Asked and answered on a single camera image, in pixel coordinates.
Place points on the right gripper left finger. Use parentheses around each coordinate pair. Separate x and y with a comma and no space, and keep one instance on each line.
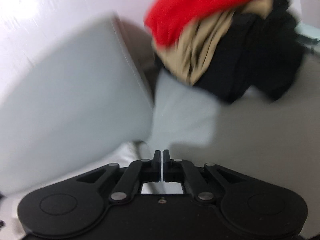
(151,168)

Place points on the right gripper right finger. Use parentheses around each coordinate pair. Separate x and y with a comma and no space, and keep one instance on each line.
(172,169)

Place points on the tan folded garment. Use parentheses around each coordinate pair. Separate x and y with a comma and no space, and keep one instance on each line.
(189,57)

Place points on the grey sofa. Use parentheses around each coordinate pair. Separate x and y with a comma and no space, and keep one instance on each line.
(99,89)

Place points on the glass side table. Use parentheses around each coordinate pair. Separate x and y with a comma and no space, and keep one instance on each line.
(308,36)

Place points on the white t-shirt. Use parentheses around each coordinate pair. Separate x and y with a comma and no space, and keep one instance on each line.
(123,155)

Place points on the black folded garment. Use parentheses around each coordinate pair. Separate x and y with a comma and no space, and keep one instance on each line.
(264,54)

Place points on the red folded garment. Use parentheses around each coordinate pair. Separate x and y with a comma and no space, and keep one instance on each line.
(166,18)

